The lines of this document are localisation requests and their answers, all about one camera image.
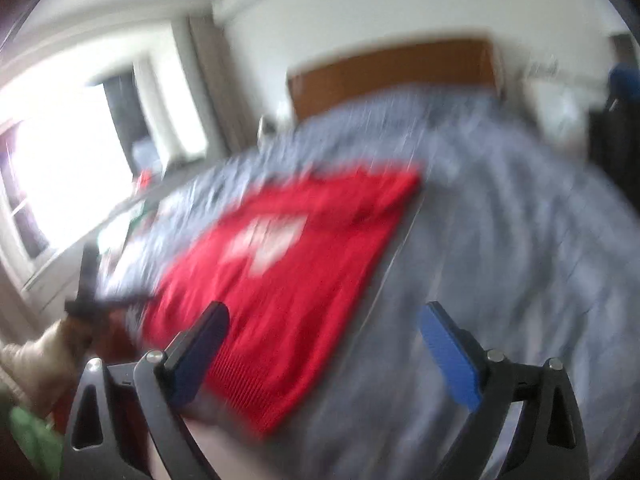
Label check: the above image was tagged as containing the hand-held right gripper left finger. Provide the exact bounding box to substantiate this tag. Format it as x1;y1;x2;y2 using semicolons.
60;301;232;480

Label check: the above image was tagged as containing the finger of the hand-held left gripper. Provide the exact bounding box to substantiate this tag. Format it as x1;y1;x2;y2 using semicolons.
96;290;158;312
80;245;99;307

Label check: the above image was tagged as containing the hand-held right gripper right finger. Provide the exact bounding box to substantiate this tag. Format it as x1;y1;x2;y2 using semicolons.
418;301;591;480

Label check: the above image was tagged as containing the red knitted sweater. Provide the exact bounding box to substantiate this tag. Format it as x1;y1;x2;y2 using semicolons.
140;167;424;436

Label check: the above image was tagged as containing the bright window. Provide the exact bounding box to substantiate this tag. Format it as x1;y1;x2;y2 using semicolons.
0;75;137;261

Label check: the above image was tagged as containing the bed with blue checked sheet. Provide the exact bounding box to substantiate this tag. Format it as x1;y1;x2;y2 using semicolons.
95;87;640;480

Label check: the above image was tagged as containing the beige curtain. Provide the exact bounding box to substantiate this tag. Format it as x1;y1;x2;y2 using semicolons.
187;15;262;157

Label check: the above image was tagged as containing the white cabinet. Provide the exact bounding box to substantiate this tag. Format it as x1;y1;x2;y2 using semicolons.
520;67;609;137

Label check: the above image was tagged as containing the wooden headboard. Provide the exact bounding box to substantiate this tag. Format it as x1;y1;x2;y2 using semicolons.
286;37;502;122

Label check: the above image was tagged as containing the blue chair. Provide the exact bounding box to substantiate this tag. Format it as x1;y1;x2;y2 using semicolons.
607;62;640;107

